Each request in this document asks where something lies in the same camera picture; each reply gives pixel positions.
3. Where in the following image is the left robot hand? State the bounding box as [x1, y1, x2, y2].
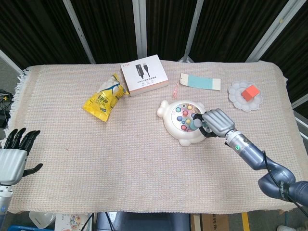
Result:
[0, 128, 44, 186]

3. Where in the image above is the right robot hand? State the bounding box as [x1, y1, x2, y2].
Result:
[191, 108, 236, 140]

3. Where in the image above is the teal cylinder handle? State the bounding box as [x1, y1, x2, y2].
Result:
[189, 119, 209, 131]

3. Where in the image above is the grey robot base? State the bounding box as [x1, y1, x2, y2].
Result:
[96, 211, 191, 231]

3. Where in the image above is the white fish pop toy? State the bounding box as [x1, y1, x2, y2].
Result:
[156, 100, 213, 147]

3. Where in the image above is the white flower paint palette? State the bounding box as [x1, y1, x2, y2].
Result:
[228, 80, 263, 112]

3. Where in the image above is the orange cube block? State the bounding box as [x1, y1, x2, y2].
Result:
[241, 84, 261, 102]

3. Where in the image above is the blue and cream bookmark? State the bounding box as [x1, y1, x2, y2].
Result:
[179, 73, 221, 91]

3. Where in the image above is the white plastic device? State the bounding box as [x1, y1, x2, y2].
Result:
[29, 211, 56, 230]

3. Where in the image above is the printed white carton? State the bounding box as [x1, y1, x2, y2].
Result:
[54, 213, 93, 231]

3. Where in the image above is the brown cardboard box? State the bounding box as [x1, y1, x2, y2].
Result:
[190, 213, 230, 231]

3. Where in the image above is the beige woven tablecloth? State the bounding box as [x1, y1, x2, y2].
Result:
[6, 59, 308, 214]

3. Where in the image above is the yellow snack bag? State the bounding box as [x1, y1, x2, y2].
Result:
[82, 73, 131, 123]

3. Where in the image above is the black cable bundle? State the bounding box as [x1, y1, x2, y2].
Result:
[0, 89, 14, 128]

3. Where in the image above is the white cable product box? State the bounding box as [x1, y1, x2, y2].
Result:
[120, 54, 169, 97]

